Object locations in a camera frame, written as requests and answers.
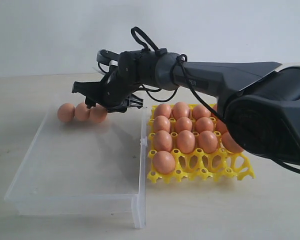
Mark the brown egg slot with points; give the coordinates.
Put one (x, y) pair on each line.
(163, 110)
(200, 111)
(180, 109)

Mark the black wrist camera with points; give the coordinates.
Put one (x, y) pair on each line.
(106, 57)

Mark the yellow plastic egg tray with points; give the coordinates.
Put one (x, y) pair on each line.
(198, 164)

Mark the brown egg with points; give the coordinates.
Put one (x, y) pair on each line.
(215, 107)
(220, 127)
(186, 141)
(164, 162)
(207, 141)
(161, 123)
(98, 114)
(162, 141)
(82, 112)
(229, 144)
(66, 112)
(204, 124)

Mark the brown egg lone front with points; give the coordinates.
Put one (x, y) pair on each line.
(183, 123)

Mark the clear plastic tray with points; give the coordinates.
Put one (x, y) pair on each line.
(83, 168)

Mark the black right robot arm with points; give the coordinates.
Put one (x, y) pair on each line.
(258, 101)

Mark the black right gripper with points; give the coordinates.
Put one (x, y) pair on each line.
(113, 92)

